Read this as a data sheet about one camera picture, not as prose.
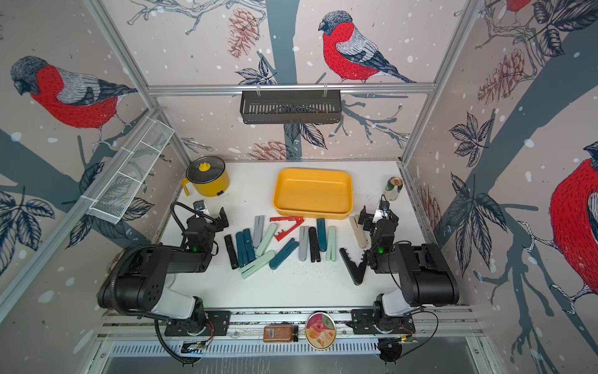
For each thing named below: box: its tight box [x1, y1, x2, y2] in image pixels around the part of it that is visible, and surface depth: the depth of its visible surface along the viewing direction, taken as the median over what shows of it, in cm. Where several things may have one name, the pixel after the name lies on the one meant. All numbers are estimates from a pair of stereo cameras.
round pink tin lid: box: [305, 311, 337, 351], surface depth 71 cm
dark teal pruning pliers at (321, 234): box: [316, 218, 328, 253], surface depth 95 cm
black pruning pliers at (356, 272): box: [338, 247, 368, 286], surface depth 86 cm
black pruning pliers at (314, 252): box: [308, 226, 321, 263], surface depth 91 cm
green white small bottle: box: [384, 176, 405, 202], surface depth 100 cm
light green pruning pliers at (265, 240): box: [255, 222, 278, 258], surface depth 92 cm
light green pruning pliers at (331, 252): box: [325, 225, 337, 262], surface depth 91 cm
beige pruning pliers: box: [348, 215, 369, 249], surface depth 95 cm
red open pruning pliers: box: [269, 216, 305, 242], surface depth 97 cm
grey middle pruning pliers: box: [298, 225, 310, 262], surface depth 92 cm
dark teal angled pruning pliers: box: [268, 237, 300, 271], surface depth 90 cm
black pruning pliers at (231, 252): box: [224, 234, 239, 271], surface depth 89 cm
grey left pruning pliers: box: [253, 215, 265, 248], surface depth 97 cm
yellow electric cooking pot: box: [182, 155, 230, 198], surface depth 107 cm
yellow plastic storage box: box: [272, 168, 355, 220], surface depth 109 cm
